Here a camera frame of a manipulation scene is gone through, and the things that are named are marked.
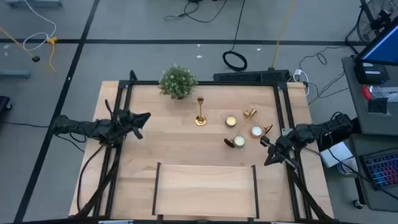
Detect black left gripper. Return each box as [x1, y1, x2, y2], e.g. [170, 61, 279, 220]
[116, 107, 152, 140]

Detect wooden shelf riser black legs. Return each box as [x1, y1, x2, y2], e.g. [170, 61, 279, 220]
[151, 161, 261, 220]

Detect black wheeled object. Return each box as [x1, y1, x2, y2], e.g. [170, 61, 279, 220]
[0, 95, 13, 113]

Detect grey desk foot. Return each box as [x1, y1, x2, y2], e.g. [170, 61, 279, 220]
[4, 0, 63, 9]
[0, 70, 31, 79]

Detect clear plastic box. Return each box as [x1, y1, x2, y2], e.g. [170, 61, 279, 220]
[369, 85, 398, 102]

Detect small black box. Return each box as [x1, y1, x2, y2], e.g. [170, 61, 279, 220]
[368, 97, 389, 114]

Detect white box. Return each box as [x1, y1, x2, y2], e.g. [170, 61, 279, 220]
[320, 141, 354, 169]

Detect tall gold candlestick holder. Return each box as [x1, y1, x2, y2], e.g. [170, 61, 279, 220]
[223, 108, 257, 149]

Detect yellow cord black foot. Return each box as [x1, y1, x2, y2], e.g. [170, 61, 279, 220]
[0, 26, 41, 63]

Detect thin black floor cable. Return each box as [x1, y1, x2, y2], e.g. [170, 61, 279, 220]
[0, 120, 51, 129]

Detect white power adapter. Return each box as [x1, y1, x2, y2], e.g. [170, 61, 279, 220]
[293, 68, 311, 96]

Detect black perforated cable tray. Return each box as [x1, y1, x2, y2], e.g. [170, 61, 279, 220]
[213, 69, 292, 84]

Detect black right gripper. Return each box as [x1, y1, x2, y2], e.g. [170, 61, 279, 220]
[260, 134, 297, 167]

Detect black arm base cable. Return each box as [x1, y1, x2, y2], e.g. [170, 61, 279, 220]
[75, 144, 105, 207]

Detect black tangled cables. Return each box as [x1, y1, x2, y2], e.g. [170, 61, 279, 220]
[297, 45, 349, 106]

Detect black looped floor cable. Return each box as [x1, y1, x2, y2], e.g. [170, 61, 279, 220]
[163, 0, 228, 24]

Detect yellow hanging cable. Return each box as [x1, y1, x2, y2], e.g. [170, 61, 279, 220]
[271, 0, 295, 70]

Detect black coiled floor cable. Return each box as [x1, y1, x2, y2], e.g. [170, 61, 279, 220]
[221, 0, 248, 72]

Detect black aluminium frame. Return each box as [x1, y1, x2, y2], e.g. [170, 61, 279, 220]
[74, 70, 335, 224]

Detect yellow knotted cord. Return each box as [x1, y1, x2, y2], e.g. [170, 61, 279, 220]
[45, 36, 58, 74]

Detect small red object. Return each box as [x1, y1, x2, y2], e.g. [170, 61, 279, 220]
[361, 85, 373, 101]

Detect black floor fan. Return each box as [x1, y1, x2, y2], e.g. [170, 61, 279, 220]
[345, 0, 398, 54]

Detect white blue roll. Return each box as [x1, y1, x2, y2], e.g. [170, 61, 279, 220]
[336, 156, 359, 175]

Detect computer monitor blue screen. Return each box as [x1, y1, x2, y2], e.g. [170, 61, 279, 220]
[356, 18, 398, 67]

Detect white floor cable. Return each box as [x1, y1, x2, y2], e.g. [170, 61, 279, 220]
[22, 0, 57, 52]

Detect gold candlestick holder wide cup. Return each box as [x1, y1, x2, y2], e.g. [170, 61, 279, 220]
[194, 96, 208, 127]

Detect grey desk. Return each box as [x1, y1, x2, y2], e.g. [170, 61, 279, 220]
[341, 55, 398, 136]
[348, 133, 398, 214]

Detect backlit black keyboard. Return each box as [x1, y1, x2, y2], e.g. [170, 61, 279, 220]
[360, 149, 398, 191]

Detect black label printer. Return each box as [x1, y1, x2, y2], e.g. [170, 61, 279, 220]
[354, 60, 390, 85]

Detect green potted plant black pot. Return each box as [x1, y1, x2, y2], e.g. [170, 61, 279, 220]
[158, 63, 198, 100]

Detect thin gold candlestick holder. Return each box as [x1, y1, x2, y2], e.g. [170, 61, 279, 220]
[243, 109, 274, 135]

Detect patterned tin candle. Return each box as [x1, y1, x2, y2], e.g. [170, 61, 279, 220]
[233, 134, 246, 149]

